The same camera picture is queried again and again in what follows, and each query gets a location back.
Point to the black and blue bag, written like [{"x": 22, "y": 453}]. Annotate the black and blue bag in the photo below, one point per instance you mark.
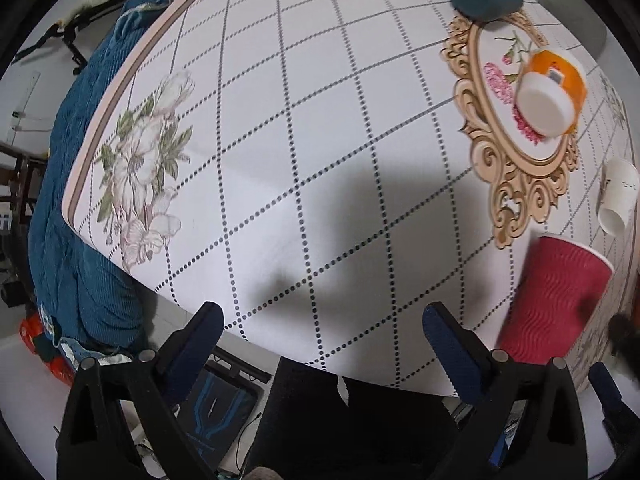
[{"x": 220, "y": 410}]

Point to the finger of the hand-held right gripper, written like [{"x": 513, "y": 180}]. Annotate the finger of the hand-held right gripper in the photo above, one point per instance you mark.
[{"x": 606, "y": 390}]

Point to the dark wooden chair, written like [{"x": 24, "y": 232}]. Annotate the dark wooden chair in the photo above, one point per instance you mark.
[{"x": 20, "y": 185}]

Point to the red ribbed paper cup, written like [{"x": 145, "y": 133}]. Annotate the red ribbed paper cup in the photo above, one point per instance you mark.
[{"x": 550, "y": 300}]

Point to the floral checked tablecloth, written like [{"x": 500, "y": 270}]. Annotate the floral checked tablecloth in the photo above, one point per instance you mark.
[{"x": 310, "y": 135}]

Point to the orange and white cup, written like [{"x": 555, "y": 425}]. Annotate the orange and white cup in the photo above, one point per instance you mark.
[{"x": 549, "y": 92}]

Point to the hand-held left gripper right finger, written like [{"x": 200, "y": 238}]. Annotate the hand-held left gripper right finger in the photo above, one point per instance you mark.
[{"x": 446, "y": 347}]

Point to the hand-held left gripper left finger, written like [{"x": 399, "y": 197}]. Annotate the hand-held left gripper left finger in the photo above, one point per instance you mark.
[{"x": 199, "y": 345}]

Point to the black folding stand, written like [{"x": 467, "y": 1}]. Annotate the black folding stand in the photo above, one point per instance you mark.
[{"x": 70, "y": 35}]

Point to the red plastic bag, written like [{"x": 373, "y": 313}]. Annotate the red plastic bag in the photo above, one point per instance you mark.
[{"x": 37, "y": 337}]

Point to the white paper cup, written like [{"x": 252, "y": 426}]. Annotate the white paper cup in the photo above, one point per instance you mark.
[{"x": 618, "y": 195}]

